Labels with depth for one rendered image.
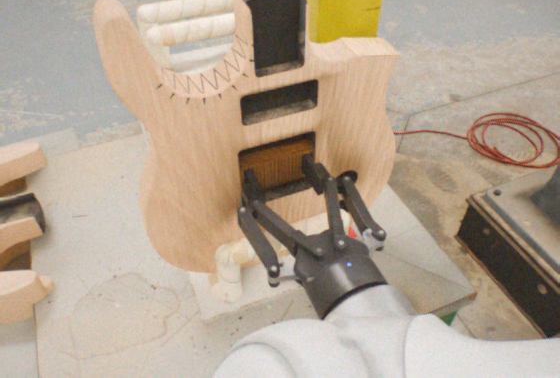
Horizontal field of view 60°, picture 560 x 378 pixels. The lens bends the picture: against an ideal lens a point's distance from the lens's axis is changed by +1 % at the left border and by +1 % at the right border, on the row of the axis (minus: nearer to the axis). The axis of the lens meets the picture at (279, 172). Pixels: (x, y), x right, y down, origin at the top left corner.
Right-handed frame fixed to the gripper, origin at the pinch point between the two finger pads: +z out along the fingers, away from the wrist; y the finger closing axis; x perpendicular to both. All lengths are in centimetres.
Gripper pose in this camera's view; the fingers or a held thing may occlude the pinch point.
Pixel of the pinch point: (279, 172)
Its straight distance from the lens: 60.1
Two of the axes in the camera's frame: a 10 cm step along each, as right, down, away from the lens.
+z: -3.7, -6.4, 6.7
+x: 0.0, -7.2, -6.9
